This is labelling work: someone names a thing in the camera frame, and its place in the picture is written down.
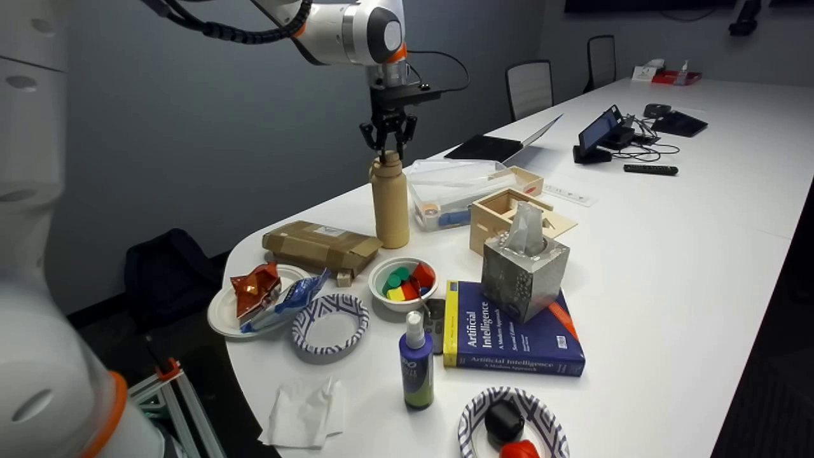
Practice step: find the small wooden frame box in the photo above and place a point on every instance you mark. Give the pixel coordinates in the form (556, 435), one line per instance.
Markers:
(525, 179)

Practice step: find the beige bottle lid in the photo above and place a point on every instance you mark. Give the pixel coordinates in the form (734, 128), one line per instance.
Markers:
(391, 158)

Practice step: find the white bowl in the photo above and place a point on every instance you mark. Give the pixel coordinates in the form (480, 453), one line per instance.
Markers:
(378, 293)

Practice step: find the flat wooden lid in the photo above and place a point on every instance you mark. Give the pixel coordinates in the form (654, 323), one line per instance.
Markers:
(561, 225)

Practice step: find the purple spray bottle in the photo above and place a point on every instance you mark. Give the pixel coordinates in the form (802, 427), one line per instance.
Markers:
(416, 370)

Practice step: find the small red object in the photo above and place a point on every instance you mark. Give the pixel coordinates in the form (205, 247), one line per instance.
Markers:
(521, 449)

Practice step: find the black remote stick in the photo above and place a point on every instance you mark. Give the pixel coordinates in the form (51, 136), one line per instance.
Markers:
(651, 168)

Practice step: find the blue hardcover book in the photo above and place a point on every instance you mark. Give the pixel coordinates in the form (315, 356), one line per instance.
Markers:
(509, 343)

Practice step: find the black backpack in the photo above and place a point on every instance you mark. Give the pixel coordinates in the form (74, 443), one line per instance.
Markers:
(170, 276)

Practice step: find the grey tissue box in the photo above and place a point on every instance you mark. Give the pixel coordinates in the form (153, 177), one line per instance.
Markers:
(525, 284)

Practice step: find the red toy block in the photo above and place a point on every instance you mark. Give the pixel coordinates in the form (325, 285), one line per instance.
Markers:
(422, 279)

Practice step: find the small round black item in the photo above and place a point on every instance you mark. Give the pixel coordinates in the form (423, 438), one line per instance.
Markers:
(654, 111)

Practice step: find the orange snack bag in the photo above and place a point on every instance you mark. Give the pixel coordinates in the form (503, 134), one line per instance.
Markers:
(256, 291)

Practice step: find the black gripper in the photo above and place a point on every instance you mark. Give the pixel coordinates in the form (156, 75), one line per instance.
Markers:
(392, 103)

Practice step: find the black wallet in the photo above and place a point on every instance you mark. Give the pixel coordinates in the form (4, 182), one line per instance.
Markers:
(679, 125)

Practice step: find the small wooden block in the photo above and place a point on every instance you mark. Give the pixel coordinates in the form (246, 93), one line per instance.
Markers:
(345, 276)

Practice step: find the brown cardboard box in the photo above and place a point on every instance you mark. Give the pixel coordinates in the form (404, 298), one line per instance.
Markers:
(319, 245)

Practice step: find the tripod with orange joint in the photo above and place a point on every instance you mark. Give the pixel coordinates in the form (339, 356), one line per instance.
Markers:
(175, 394)

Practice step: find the beige bottle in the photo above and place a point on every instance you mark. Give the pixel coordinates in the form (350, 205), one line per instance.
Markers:
(391, 207)

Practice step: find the blue snack bag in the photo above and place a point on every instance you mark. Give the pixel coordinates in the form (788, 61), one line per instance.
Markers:
(301, 293)

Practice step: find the phone with blue screen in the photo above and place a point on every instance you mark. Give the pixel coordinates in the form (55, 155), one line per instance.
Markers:
(602, 125)

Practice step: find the black phone stand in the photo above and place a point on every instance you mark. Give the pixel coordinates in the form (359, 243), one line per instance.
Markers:
(589, 154)

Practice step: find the small black object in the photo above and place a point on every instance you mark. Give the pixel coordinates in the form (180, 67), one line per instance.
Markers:
(506, 421)

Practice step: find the white tissue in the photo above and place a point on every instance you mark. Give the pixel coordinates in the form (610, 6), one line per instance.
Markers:
(527, 229)

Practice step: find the black wall device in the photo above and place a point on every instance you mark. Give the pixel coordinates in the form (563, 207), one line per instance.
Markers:
(743, 15)

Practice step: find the yellow toy block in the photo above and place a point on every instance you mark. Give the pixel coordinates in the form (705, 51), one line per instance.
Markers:
(396, 293)

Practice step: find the green toy block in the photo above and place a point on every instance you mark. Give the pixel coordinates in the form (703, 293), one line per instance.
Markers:
(396, 276)

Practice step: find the open wooden box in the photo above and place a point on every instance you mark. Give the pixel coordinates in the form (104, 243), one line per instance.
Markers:
(488, 219)

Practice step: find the plain white plate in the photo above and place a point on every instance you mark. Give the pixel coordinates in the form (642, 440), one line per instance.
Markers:
(223, 318)

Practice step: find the blue white patterned plate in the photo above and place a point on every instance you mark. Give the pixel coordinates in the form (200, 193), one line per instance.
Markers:
(551, 424)
(310, 335)

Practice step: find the clear plastic bag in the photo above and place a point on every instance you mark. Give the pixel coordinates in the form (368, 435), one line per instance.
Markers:
(301, 416)

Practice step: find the small white box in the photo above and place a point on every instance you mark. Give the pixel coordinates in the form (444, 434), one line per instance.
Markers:
(651, 72)

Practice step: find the clear plastic container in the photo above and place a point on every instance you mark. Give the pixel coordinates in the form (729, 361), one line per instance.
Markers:
(450, 191)

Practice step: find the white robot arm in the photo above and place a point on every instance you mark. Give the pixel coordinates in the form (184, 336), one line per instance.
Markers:
(35, 256)

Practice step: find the silver laptop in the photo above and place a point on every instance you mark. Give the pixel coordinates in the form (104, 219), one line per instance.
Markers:
(499, 148)

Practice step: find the grey office chair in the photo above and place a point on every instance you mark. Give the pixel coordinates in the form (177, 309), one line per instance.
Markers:
(603, 64)
(531, 89)

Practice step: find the flat red item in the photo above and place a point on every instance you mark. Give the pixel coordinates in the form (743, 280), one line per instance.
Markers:
(679, 78)

